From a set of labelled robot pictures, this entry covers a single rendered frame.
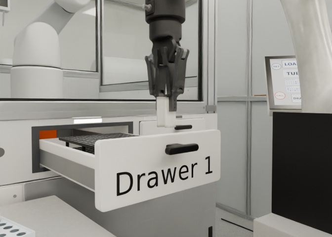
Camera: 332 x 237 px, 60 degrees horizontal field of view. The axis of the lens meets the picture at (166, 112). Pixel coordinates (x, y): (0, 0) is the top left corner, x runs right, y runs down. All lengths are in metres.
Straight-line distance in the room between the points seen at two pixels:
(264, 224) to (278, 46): 1.91
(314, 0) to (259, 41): 1.61
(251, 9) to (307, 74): 1.81
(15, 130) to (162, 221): 0.56
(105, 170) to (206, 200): 0.76
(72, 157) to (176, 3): 0.38
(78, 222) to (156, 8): 0.46
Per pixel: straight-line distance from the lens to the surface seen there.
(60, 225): 0.60
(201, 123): 1.06
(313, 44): 0.86
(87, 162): 0.53
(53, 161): 0.68
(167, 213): 1.04
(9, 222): 0.55
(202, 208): 1.17
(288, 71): 1.35
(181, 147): 0.50
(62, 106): 0.78
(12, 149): 0.76
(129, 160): 0.48
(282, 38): 2.38
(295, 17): 0.90
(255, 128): 2.48
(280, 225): 0.61
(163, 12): 0.65
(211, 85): 1.13
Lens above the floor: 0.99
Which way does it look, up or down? 2 degrees down
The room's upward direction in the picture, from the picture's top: straight up
